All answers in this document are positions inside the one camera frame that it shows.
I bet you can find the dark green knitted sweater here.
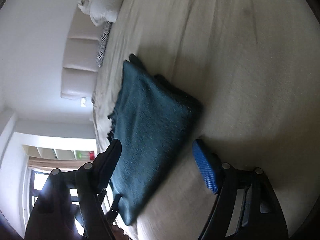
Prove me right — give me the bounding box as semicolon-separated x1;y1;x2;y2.
108;54;203;225

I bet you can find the left hand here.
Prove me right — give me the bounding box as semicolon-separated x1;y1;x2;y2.
111;225;131;240

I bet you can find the red box on shelf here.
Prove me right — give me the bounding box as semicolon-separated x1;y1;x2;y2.
88;151;95;160

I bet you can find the green item on shelf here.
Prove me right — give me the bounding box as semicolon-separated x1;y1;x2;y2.
75;151;86;160

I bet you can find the cream padded headboard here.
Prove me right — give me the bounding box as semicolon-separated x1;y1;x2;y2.
60;8;103;100

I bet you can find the beige bed cover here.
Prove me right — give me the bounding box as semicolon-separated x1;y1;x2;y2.
93;0;319;234

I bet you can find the zebra print pillow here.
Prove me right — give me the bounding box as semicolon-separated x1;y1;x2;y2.
96;21;112;68

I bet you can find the window with dark frame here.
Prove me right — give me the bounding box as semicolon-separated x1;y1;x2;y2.
24;168;87;239

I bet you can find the white wall shelf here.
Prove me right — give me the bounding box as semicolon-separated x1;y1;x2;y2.
22;145;90;161

